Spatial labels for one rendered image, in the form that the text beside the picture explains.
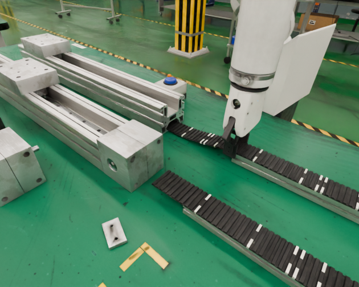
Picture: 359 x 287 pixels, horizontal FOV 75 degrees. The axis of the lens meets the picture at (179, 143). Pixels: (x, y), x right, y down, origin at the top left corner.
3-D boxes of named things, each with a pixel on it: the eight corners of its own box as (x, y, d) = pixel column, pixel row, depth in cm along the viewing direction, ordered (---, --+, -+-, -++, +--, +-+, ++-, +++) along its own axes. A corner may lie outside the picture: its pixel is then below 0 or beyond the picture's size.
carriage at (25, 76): (62, 91, 71) (56, 69, 67) (25, 105, 64) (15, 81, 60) (36, 77, 79) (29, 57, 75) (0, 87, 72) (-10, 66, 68)
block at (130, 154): (170, 162, 56) (170, 128, 50) (131, 193, 48) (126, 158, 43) (143, 146, 60) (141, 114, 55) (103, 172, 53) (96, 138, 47)
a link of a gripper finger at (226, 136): (225, 131, 45) (227, 147, 50) (245, 104, 48) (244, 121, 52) (220, 129, 46) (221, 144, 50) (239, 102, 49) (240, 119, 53)
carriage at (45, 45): (73, 58, 95) (69, 40, 91) (46, 65, 88) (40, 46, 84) (52, 49, 103) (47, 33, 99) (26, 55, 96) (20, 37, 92)
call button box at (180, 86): (186, 98, 82) (187, 81, 78) (168, 109, 76) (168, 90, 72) (168, 91, 86) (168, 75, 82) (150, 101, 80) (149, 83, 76)
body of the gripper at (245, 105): (257, 91, 41) (245, 142, 48) (278, 75, 47) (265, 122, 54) (220, 80, 45) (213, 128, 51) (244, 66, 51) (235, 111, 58)
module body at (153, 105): (183, 120, 71) (184, 94, 66) (160, 135, 65) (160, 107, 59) (47, 59, 109) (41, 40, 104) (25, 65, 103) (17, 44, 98)
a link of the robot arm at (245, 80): (264, 80, 40) (260, 96, 42) (282, 66, 45) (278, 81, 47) (221, 68, 44) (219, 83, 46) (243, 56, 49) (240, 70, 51)
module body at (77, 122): (137, 151, 59) (133, 122, 54) (103, 172, 53) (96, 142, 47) (2, 70, 97) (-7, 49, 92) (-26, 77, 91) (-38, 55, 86)
